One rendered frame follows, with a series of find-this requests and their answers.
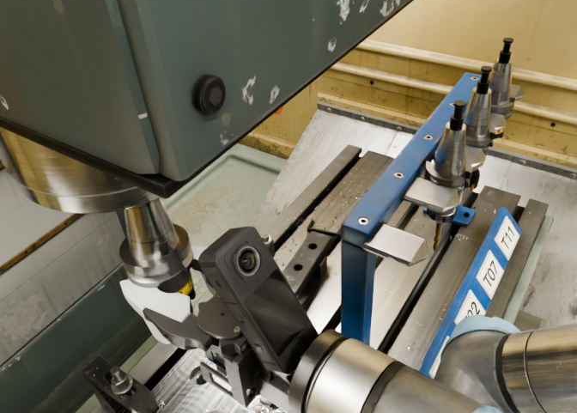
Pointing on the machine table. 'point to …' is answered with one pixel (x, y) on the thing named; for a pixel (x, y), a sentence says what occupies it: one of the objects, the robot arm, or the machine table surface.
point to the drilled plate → (177, 376)
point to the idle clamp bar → (308, 262)
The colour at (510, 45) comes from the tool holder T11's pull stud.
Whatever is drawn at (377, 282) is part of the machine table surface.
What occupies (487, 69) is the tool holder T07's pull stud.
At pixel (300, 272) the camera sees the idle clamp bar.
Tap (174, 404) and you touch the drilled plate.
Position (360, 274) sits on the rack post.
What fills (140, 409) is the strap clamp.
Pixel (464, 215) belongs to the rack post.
